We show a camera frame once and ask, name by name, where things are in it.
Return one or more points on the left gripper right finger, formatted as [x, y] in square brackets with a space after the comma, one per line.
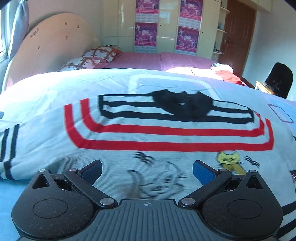
[213, 182]

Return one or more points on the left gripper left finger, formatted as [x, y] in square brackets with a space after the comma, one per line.
[84, 179]

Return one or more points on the striped knit kids sweater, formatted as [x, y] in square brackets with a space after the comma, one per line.
[148, 142]

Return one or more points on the red white clothes pile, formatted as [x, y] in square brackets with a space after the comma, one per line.
[226, 73]

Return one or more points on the wooden bedside table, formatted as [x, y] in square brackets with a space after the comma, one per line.
[263, 88]

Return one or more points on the front patterned pillow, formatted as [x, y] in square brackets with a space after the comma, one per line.
[83, 63]

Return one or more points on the patterned pillow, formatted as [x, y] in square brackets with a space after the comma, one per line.
[107, 53]
[83, 63]

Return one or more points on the black chair back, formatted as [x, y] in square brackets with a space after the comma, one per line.
[280, 80]

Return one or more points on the rear patterned pillow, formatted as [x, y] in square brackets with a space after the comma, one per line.
[107, 53]

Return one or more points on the pink bed sheet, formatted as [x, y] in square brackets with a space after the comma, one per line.
[162, 61]

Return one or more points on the beige round headboard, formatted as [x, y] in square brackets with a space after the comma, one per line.
[49, 45]

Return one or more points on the lower right purple poster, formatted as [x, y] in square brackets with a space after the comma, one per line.
[187, 41]

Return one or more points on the purple poster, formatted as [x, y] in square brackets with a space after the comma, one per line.
[187, 41]
[191, 14]
[147, 11]
[145, 38]

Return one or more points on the lower left purple poster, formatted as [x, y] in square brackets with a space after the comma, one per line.
[145, 38]

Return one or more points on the brown wooden door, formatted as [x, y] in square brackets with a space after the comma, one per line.
[239, 27]

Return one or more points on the cream wardrobe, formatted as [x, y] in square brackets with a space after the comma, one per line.
[119, 25]

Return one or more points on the upper right purple poster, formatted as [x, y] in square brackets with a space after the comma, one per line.
[191, 14]

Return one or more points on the grey window curtain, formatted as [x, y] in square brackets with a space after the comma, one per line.
[19, 30]

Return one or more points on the upper left purple poster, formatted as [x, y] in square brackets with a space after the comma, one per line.
[147, 11]

